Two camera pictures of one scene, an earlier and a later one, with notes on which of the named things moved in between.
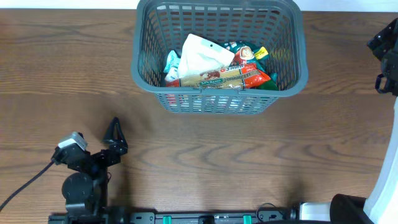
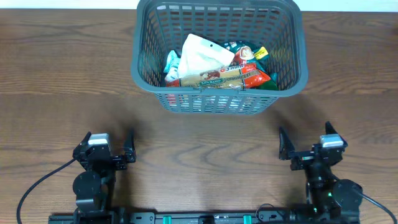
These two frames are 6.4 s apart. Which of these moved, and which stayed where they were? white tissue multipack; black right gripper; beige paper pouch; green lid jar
Moved: black right gripper
Stayed: white tissue multipack; green lid jar; beige paper pouch
